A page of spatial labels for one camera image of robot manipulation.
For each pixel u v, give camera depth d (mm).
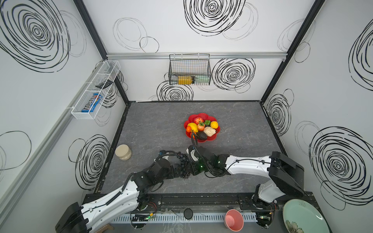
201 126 960
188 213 630
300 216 706
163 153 742
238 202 738
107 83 807
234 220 692
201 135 939
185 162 831
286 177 423
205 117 1055
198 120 991
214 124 972
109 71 928
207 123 991
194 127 972
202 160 627
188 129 945
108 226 667
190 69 991
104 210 463
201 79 871
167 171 632
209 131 952
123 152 846
